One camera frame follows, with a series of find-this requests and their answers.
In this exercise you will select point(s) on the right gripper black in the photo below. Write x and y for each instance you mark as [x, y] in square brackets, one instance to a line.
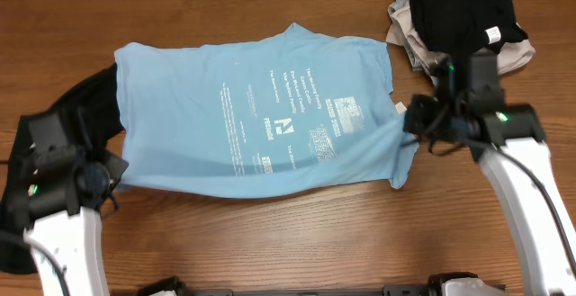
[418, 127]

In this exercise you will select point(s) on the black garment on left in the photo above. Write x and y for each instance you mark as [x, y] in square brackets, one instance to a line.
[50, 147]

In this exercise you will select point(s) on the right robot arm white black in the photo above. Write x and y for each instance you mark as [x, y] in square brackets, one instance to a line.
[507, 141]

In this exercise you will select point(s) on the light blue printed t-shirt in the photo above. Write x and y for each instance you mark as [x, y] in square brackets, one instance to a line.
[250, 120]

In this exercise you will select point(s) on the folded light grey-blue garment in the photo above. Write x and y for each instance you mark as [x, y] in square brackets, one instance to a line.
[403, 33]

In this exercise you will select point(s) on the folded beige garment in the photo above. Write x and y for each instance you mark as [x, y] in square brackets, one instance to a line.
[511, 57]

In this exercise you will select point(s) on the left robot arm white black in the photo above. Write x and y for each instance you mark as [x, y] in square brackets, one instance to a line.
[67, 253]

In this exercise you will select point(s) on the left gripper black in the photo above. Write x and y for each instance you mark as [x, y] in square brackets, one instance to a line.
[96, 103]

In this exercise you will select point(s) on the folded black garment on pile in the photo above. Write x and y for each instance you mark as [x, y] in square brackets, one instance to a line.
[465, 26]

